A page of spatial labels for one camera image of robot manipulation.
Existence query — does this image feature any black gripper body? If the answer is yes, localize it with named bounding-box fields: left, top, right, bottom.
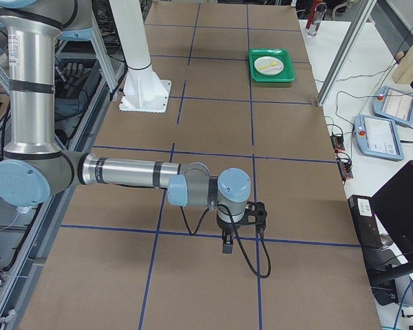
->
left=216, top=217, right=241, bottom=239

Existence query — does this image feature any white round plate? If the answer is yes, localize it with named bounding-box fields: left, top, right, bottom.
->
left=254, top=56, right=284, bottom=76

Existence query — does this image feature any yellow plastic spoon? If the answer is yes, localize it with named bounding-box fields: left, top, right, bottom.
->
left=256, top=62, right=278, bottom=70

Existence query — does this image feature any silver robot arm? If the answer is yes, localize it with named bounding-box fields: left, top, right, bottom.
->
left=0, top=1, right=251, bottom=253

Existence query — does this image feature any near orange black adapter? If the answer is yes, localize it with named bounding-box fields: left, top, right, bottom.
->
left=335, top=152, right=353, bottom=182

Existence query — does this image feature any orange black adapter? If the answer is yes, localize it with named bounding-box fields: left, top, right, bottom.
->
left=330, top=124, right=345, bottom=151
left=335, top=152, right=353, bottom=182

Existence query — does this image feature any black desktop computer box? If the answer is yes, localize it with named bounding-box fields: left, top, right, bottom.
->
left=348, top=195, right=394, bottom=250

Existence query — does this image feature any far orange black adapter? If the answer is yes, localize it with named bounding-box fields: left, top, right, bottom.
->
left=330, top=124, right=345, bottom=151

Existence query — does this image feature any green plastic tray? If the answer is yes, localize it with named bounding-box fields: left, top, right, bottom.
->
left=248, top=48, right=295, bottom=84

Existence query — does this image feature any near teach pendant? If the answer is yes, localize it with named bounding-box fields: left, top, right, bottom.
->
left=354, top=114, right=404, bottom=161

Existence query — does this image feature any teach pendant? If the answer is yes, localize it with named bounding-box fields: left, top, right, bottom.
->
left=354, top=114, right=404, bottom=161
left=372, top=86, right=413, bottom=127

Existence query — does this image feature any black monitor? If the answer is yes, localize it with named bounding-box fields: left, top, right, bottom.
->
left=369, top=160, right=413, bottom=285

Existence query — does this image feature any far teach pendant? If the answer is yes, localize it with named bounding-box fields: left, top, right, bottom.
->
left=372, top=86, right=413, bottom=127

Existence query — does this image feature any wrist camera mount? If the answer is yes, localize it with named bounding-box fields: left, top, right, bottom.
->
left=244, top=201, right=267, bottom=230

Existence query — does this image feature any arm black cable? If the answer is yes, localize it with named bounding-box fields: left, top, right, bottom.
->
left=179, top=203, right=272, bottom=278

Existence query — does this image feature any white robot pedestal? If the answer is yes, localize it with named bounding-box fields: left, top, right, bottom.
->
left=109, top=0, right=171, bottom=113

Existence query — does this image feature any aluminium frame post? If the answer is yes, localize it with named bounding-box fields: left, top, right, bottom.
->
left=316, top=0, right=377, bottom=107

